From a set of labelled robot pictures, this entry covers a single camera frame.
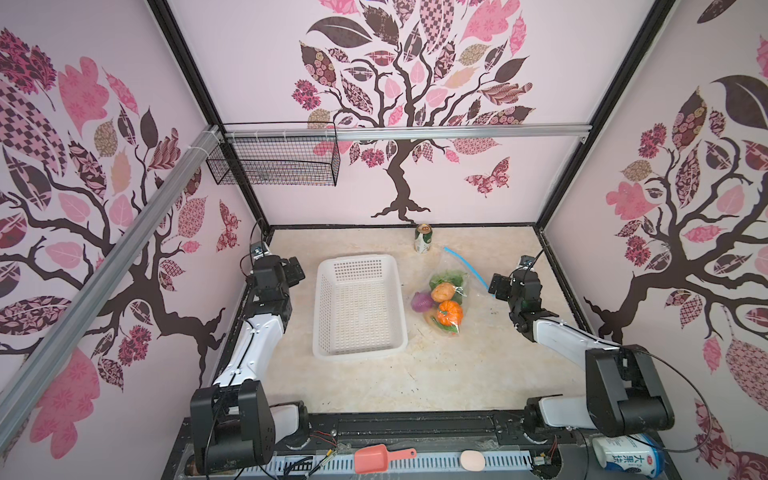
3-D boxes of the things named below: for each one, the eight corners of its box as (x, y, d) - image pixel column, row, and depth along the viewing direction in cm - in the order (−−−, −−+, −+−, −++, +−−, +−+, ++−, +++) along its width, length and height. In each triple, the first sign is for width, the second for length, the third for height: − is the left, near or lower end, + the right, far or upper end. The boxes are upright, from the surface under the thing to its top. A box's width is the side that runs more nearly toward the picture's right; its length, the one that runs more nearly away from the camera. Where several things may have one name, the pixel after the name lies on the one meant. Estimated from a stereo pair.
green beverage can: (414, 253, 111) (416, 237, 105) (413, 239, 116) (415, 223, 109) (430, 253, 111) (433, 237, 105) (429, 239, 116) (431, 223, 109)
